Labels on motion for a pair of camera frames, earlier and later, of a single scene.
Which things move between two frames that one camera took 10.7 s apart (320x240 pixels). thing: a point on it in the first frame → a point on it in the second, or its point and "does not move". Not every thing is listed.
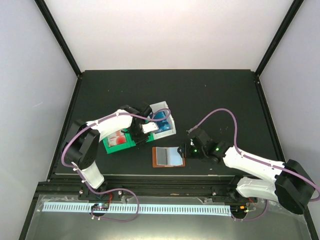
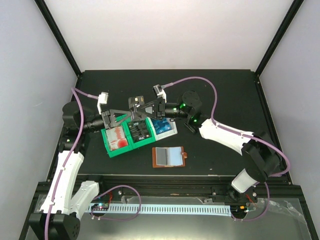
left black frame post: [58, 35] does not move
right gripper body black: [198, 154] → [161, 106]
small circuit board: [100, 207] does not move
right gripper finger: [182, 150] → [142, 115]
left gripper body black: [134, 131] → [107, 121]
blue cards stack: [164, 124] does not move
